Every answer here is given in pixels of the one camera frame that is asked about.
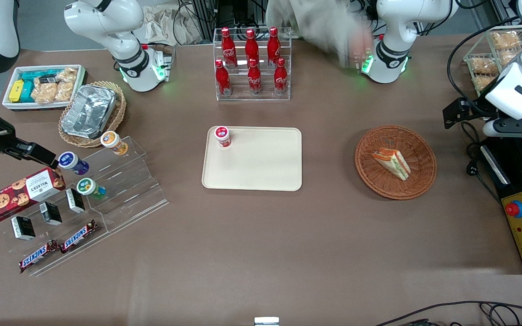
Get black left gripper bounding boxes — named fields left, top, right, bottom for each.
left=443, top=97, right=486, bottom=130

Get triangular sandwich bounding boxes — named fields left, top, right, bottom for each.
left=372, top=148, right=411, bottom=182

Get oval tan wicker basket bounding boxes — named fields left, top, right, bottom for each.
left=58, top=81, right=127, bottom=149

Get round brown wicker basket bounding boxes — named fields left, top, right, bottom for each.
left=354, top=125, right=437, bottom=201

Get beige plastic tray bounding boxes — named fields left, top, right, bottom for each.
left=202, top=126, right=303, bottom=192

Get blurred bare hand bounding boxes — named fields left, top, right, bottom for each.
left=339, top=23, right=375, bottom=69

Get blue lid cup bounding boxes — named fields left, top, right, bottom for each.
left=58, top=152, right=90, bottom=176

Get bagged fried pastry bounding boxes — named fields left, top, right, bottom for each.
left=474, top=75, right=497, bottom=91
left=490, top=30, right=522, bottom=49
left=469, top=58, right=499, bottom=76
left=499, top=49, right=522, bottom=66

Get red cookie box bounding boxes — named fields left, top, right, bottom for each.
left=0, top=168, right=67, bottom=225

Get small black carton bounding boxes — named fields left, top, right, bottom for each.
left=11, top=216, right=36, bottom=240
left=39, top=201, right=63, bottom=226
left=65, top=188, right=86, bottom=213

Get green lid cup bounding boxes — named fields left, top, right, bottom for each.
left=77, top=178, right=106, bottom=200

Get white rectangular bin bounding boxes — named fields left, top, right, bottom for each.
left=2, top=64, right=87, bottom=112

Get aluminium foil container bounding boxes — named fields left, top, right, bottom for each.
left=62, top=85, right=117, bottom=139

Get teal small box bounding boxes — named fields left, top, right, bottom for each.
left=19, top=81, right=36, bottom=103

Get orange lid cup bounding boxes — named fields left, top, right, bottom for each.
left=100, top=131, right=129, bottom=156

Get yellow small box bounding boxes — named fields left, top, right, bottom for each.
left=9, top=80, right=25, bottom=103

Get snickers chocolate bar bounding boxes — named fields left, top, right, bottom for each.
left=60, top=220, right=98, bottom=254
left=19, top=240, right=60, bottom=273

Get teal flat package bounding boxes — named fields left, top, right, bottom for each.
left=20, top=70, right=60, bottom=83

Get clear acrylic stepped stand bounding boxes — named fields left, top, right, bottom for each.
left=0, top=136, right=169, bottom=277

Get black machine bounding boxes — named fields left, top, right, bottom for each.
left=481, top=129, right=522, bottom=275

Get grey connector box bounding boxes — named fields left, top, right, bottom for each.
left=151, top=44, right=176, bottom=83
left=356, top=50, right=376, bottom=75

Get red cola bottle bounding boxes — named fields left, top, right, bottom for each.
left=221, top=27, right=237, bottom=69
left=215, top=59, right=232, bottom=96
left=267, top=26, right=281, bottom=68
left=247, top=58, right=262, bottom=95
left=245, top=29, right=260, bottom=68
left=274, top=57, right=288, bottom=95

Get red lid white cup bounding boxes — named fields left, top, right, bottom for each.
left=214, top=125, right=232, bottom=149

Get crumpled beige paper bag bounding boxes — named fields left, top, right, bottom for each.
left=142, top=5, right=203, bottom=46

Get clear acrylic bottle rack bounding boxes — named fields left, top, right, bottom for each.
left=213, top=27, right=292, bottom=101

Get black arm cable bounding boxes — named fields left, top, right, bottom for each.
left=446, top=17, right=522, bottom=119

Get green wire rack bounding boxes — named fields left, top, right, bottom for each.
left=464, top=26, right=522, bottom=93

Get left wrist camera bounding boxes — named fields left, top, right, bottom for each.
left=483, top=115, right=522, bottom=138

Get black power cable with plug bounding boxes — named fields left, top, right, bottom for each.
left=460, top=120, right=504, bottom=206

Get silver bar handle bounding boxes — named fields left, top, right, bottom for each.
left=481, top=145, right=511, bottom=185

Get black floor cables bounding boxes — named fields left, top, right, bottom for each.
left=374, top=300, right=522, bottom=326

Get background cable bundle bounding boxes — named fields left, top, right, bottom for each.
left=173, top=0, right=216, bottom=45

